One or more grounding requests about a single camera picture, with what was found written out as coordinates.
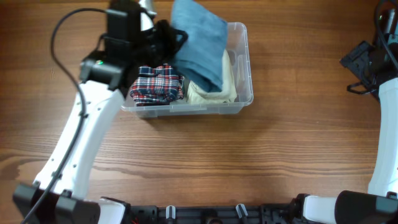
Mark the red plaid cloth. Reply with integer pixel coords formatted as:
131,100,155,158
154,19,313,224
129,63,184,106

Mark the blue denim cloth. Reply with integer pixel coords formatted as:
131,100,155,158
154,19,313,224
170,0,228,92

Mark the cream cloth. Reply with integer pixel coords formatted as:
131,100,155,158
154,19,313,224
187,50,237,105

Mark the clear plastic storage bin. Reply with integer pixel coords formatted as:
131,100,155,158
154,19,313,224
121,22,254,118

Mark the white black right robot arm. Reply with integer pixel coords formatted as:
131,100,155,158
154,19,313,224
287,7,397,223

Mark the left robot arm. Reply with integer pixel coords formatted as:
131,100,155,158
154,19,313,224
12,1,188,223

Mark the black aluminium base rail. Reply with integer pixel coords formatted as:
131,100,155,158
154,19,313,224
123,203,302,224

